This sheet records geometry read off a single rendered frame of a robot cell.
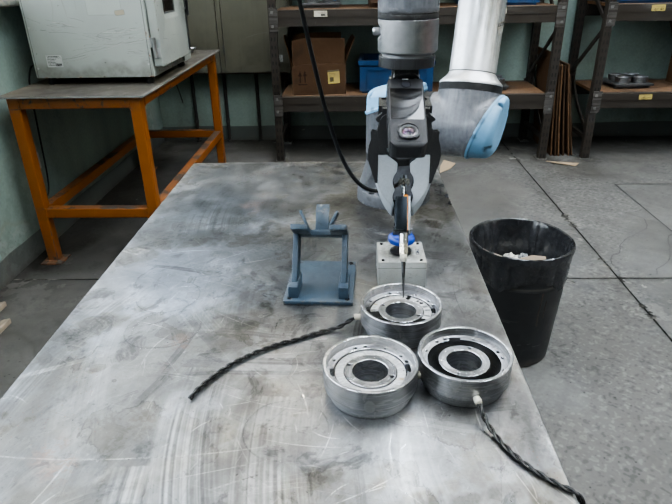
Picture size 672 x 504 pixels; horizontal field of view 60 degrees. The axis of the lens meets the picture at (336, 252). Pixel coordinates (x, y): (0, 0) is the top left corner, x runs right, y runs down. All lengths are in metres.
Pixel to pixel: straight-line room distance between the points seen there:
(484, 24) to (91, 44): 2.08
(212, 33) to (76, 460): 4.00
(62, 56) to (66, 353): 2.25
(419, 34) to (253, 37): 3.71
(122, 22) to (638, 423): 2.48
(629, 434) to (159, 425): 1.53
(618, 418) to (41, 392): 1.64
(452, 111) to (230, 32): 3.46
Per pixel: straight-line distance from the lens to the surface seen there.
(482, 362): 0.68
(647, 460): 1.90
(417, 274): 0.86
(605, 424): 1.96
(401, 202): 0.79
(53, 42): 2.96
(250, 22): 4.41
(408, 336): 0.72
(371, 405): 0.62
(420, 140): 0.69
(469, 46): 1.11
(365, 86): 4.16
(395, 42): 0.74
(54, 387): 0.76
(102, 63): 2.88
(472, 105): 1.08
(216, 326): 0.80
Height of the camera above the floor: 1.23
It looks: 26 degrees down
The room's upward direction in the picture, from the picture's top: 1 degrees counter-clockwise
